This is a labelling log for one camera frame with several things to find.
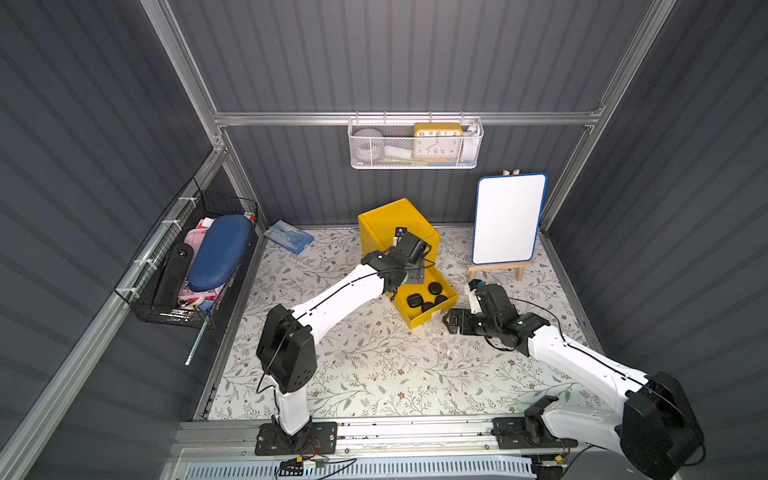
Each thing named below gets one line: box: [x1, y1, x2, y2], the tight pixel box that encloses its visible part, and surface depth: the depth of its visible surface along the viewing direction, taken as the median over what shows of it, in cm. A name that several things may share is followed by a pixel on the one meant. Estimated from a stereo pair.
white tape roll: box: [352, 128, 384, 162], surface depth 89 cm
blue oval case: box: [188, 214, 253, 292], surface depth 69 cm
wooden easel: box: [468, 168, 534, 281], surface depth 100 cm
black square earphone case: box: [406, 293, 424, 308], surface depth 98 cm
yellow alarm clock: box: [412, 122, 464, 164], surface depth 91 cm
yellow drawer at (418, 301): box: [394, 267, 459, 329], surface depth 100 cm
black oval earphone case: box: [428, 282, 443, 295], surface depth 101 cm
